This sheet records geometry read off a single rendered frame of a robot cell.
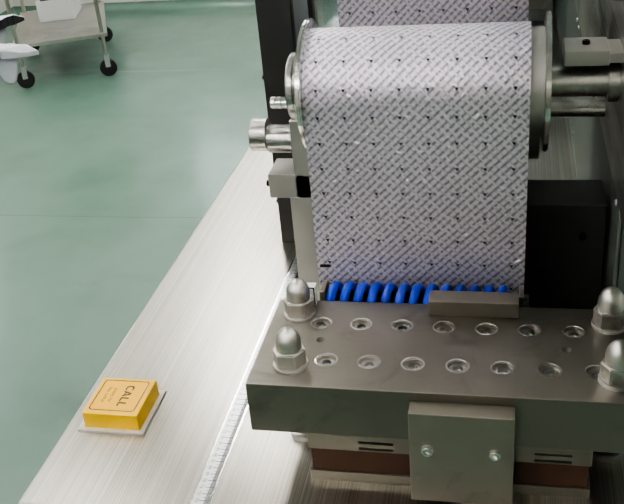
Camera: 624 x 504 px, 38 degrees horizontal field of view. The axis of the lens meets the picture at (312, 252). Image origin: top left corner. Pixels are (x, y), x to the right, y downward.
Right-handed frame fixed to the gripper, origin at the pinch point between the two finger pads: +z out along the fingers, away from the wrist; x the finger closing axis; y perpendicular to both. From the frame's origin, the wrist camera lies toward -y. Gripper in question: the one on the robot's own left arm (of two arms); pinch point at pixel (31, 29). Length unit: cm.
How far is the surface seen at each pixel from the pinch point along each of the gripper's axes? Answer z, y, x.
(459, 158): 35, -5, 70
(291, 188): 22, 4, 54
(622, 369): 38, 5, 95
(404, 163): 30, -4, 67
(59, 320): -3, 139, -106
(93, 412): -7, 23, 62
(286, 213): 29.4, 24.5, 30.5
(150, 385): 0, 23, 60
